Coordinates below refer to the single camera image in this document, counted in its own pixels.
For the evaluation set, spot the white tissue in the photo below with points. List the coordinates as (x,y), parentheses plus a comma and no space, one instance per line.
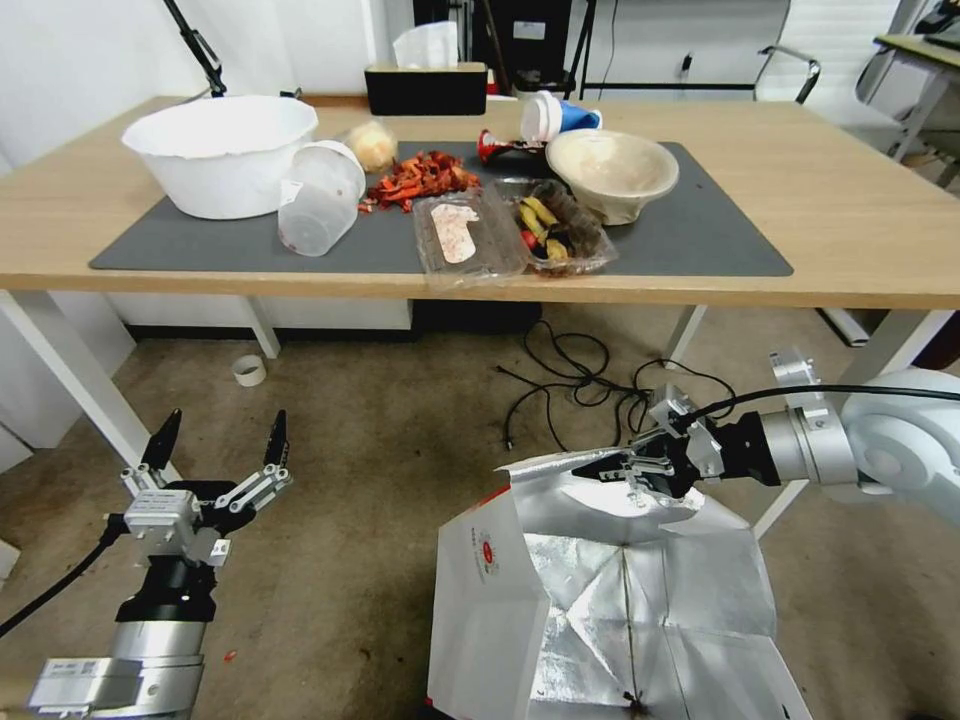
(427,46)

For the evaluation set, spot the grey desk mat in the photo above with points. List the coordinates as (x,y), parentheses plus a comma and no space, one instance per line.
(697,232)

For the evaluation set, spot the white low cabinet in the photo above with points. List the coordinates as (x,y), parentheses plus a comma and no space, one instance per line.
(315,315)

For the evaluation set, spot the red snack wrapper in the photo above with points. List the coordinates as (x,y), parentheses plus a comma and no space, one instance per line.
(491,146)

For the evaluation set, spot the black tripod legs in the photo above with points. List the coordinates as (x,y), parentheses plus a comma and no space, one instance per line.
(579,52)

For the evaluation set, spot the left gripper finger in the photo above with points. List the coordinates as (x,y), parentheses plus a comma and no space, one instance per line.
(276,450)
(161,446)

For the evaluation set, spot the large white paper bowl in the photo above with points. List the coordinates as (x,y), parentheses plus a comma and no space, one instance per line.
(225,180)

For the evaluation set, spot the white pink-speckled paper liner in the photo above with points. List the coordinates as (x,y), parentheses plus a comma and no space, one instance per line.
(456,232)

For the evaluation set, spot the black box device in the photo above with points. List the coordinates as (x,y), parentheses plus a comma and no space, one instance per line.
(544,19)

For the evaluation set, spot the white tape roll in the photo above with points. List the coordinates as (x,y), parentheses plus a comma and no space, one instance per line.
(248,371)

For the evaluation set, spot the white office chair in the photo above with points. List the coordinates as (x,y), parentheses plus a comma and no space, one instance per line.
(825,37)

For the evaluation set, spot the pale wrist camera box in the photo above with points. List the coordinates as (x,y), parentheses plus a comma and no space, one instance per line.
(675,409)
(159,514)

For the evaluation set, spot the dark fruit peel scraps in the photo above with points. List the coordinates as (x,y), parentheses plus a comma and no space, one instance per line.
(551,221)

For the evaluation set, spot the wooden table with white legs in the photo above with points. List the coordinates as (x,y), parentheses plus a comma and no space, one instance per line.
(825,225)

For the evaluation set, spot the clear plastic clamshell container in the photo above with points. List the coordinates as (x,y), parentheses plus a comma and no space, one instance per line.
(499,259)

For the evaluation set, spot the black tissue box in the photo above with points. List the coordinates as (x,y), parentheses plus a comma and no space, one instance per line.
(424,90)

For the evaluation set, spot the brown paper bowl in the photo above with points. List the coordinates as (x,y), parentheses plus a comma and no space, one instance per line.
(615,169)

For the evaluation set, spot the blue cup with white lid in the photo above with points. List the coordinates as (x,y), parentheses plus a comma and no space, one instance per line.
(577,118)

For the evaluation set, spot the white foil-lined delivery bag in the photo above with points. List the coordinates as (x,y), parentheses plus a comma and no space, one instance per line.
(675,600)

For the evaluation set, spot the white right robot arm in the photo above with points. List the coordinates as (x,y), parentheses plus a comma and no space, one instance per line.
(900,442)

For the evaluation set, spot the grey side desk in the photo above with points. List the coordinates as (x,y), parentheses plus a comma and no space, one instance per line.
(922,49)

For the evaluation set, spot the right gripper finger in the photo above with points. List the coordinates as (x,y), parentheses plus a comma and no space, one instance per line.
(637,452)
(600,472)

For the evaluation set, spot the red peel scraps pile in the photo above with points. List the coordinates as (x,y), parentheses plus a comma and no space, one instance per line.
(420,180)

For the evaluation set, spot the clear plastic tub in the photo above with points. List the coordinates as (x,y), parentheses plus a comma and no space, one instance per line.
(315,210)

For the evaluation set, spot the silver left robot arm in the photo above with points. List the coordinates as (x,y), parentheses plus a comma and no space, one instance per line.
(150,652)

